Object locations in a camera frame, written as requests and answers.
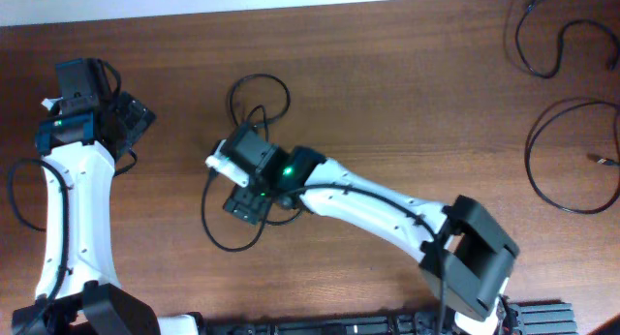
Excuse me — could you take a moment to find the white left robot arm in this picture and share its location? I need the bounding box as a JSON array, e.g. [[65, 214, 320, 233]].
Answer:
[[12, 58, 205, 334]]

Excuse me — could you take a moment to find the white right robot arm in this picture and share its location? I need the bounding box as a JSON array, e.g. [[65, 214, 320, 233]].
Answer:
[[205, 124, 519, 334]]

